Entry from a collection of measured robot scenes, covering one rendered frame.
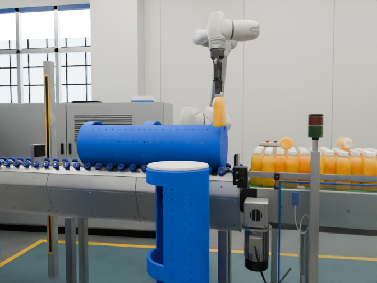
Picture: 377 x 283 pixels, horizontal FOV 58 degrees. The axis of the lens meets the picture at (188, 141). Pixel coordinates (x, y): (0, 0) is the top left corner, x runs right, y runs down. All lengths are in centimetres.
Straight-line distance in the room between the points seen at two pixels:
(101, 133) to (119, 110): 159
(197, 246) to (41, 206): 124
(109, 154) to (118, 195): 24
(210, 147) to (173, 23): 334
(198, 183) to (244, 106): 332
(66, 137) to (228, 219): 242
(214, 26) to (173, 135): 62
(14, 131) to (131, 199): 243
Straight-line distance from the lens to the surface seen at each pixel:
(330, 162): 180
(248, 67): 473
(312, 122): 153
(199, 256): 152
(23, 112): 415
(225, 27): 188
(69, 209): 229
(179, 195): 141
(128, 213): 209
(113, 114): 366
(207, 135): 183
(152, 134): 192
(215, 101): 179
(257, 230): 162
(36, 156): 244
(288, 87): 474
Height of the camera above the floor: 122
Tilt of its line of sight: 3 degrees down
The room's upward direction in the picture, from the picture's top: straight up
